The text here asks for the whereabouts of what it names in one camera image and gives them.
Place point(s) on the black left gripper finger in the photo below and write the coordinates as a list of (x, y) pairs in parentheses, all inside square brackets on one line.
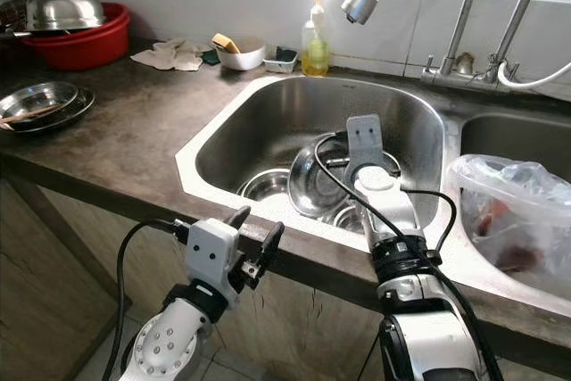
[(271, 241), (238, 216)]

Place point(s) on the large steel plate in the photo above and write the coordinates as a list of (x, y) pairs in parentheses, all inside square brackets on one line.
[(317, 185)]

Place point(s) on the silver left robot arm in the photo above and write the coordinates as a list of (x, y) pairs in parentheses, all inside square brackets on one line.
[(169, 345)]

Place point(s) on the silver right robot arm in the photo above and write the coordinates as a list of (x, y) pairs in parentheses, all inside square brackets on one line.
[(433, 345)]

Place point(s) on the small steel bowl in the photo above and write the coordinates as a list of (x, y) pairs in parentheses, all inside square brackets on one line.
[(348, 220)]

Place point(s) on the stainless steel double sink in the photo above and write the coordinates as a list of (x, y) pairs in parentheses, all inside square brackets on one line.
[(250, 131)]

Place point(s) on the wooden cabinet front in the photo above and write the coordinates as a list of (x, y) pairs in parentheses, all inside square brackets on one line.
[(321, 336)]

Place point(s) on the yellow dish soap pump bottle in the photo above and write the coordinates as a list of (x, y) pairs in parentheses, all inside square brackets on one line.
[(316, 55)]

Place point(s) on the small white rectangular dish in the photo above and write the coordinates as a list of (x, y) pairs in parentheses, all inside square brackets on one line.
[(277, 66)]

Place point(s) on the green sponge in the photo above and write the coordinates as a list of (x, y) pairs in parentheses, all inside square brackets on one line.
[(285, 53)]

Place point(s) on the clear plastic bag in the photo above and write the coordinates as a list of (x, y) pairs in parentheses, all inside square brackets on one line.
[(500, 185)]

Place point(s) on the white ceramic bowl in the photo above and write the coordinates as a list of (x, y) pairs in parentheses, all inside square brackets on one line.
[(243, 58)]

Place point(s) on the dark green scrub pad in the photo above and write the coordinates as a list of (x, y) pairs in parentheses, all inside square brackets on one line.
[(209, 57)]

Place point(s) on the steel faucet with spray head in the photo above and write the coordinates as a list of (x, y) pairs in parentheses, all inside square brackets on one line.
[(361, 4)]

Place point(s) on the white crumpled cloth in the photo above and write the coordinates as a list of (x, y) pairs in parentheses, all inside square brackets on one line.
[(169, 58)]

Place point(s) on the yellow brown sponge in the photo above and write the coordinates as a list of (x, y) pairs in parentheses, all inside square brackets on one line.
[(226, 43)]

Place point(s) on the wide steel plate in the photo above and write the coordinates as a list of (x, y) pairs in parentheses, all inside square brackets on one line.
[(85, 106)]

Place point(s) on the wooden chopsticks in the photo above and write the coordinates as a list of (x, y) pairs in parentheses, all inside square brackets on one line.
[(22, 117)]

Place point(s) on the red plastic basin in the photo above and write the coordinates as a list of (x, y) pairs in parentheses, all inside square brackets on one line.
[(85, 49)]

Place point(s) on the steel gooseneck faucet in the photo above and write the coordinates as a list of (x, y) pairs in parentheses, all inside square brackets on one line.
[(522, 15)]

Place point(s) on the deep steel plate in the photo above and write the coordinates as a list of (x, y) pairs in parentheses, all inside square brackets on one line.
[(36, 98)]

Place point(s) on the steel dome lid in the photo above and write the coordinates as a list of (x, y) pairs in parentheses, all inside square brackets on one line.
[(64, 13)]

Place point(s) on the grey white right wrist camera mount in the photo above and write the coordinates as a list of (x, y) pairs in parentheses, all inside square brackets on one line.
[(364, 140)]

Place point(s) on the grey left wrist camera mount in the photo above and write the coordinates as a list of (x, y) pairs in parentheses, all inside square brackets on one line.
[(212, 254)]

